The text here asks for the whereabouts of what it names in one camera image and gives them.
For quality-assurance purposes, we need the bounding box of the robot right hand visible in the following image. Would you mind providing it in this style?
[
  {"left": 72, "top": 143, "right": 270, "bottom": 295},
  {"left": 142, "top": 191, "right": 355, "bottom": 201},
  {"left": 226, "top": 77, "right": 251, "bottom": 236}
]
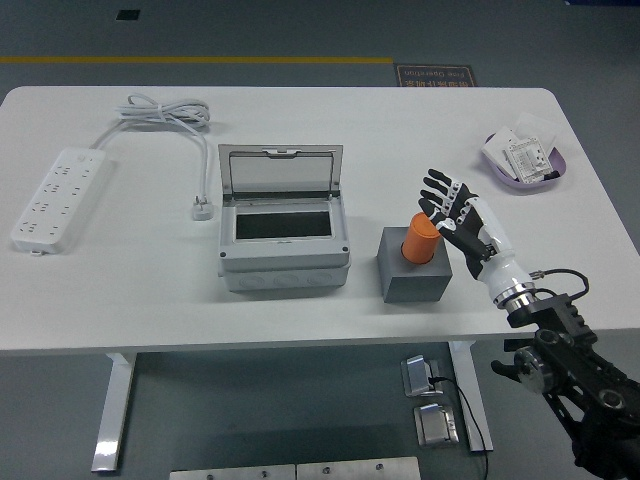
[{"left": 417, "top": 168, "right": 531, "bottom": 301}]

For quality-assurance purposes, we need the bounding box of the orange cylindrical battery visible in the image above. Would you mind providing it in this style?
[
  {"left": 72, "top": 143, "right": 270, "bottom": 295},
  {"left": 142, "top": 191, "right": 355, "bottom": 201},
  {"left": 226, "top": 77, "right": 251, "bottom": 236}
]
[{"left": 399, "top": 211, "right": 445, "bottom": 265}]

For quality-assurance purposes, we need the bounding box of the grey electrical enclosure box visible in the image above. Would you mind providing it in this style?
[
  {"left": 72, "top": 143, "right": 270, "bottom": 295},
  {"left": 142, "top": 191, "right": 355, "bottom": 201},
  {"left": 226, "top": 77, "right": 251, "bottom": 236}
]
[{"left": 217, "top": 192, "right": 351, "bottom": 294}]

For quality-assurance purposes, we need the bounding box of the transparent hinged box lid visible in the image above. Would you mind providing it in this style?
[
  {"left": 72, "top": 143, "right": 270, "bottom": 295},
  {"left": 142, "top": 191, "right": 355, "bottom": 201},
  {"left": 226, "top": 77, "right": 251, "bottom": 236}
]
[{"left": 218, "top": 143, "right": 345, "bottom": 204}]

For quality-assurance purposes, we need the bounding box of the grey block battery holder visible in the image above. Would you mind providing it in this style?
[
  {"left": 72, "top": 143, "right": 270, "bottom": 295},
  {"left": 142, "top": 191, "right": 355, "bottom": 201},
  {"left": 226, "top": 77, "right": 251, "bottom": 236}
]
[{"left": 376, "top": 225, "right": 454, "bottom": 304}]

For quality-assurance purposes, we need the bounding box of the plain white card box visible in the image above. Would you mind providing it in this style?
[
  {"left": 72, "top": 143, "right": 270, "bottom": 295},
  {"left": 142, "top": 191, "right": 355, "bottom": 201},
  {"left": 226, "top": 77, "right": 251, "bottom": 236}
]
[{"left": 482, "top": 127, "right": 521, "bottom": 177}]

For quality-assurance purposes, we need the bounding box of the silver floor socket box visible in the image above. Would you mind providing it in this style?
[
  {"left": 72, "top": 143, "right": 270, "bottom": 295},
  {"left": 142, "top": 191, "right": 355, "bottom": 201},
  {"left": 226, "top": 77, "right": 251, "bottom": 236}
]
[
  {"left": 412, "top": 403, "right": 461, "bottom": 447},
  {"left": 399, "top": 354, "right": 444, "bottom": 399}
]

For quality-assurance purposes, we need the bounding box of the white table leg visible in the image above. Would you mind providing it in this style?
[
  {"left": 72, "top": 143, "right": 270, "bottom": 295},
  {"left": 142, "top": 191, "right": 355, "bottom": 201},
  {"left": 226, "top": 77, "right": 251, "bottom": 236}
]
[
  {"left": 448, "top": 341, "right": 494, "bottom": 453},
  {"left": 90, "top": 352, "right": 137, "bottom": 474}
]

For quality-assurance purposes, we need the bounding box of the white socket panel with label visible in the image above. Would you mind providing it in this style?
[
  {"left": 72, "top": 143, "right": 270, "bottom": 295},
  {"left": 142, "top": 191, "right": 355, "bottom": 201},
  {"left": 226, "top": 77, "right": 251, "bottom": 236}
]
[{"left": 502, "top": 135, "right": 551, "bottom": 185}]

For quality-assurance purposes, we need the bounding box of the purple plastic tray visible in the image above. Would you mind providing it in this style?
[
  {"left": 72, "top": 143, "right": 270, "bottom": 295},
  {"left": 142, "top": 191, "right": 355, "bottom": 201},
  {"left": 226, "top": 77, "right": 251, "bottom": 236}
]
[{"left": 480, "top": 130, "right": 571, "bottom": 194}]

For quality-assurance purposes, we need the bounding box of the clear plastic bag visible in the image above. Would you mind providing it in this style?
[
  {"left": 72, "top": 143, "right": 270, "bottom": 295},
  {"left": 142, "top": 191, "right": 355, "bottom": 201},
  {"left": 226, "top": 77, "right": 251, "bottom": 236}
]
[{"left": 513, "top": 110, "right": 564, "bottom": 151}]

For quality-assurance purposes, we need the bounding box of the dark floor sign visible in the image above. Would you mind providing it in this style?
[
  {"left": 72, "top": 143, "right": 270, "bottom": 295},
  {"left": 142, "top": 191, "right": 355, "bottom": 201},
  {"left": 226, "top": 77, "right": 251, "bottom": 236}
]
[{"left": 394, "top": 63, "right": 479, "bottom": 89}]

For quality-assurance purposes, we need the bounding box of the grey metal plate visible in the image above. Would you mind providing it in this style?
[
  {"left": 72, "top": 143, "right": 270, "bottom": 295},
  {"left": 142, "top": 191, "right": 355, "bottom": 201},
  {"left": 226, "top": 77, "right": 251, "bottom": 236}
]
[
  {"left": 295, "top": 455, "right": 421, "bottom": 480},
  {"left": 168, "top": 464, "right": 297, "bottom": 480}
]

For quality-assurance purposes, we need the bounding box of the white power strip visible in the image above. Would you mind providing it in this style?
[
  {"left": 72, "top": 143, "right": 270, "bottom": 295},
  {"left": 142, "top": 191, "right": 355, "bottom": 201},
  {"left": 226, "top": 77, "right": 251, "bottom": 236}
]
[{"left": 10, "top": 146, "right": 115, "bottom": 256}]

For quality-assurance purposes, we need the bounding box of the thin black floor cable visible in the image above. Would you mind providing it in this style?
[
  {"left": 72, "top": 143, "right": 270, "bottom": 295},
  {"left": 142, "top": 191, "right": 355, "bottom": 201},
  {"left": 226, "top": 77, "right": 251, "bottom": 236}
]
[{"left": 428, "top": 374, "right": 494, "bottom": 480}]

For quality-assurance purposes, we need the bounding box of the white power cord with plug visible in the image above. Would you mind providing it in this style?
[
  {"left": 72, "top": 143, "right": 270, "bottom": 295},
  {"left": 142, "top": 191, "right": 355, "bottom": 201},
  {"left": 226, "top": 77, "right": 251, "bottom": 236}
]
[{"left": 89, "top": 94, "right": 217, "bottom": 222}]

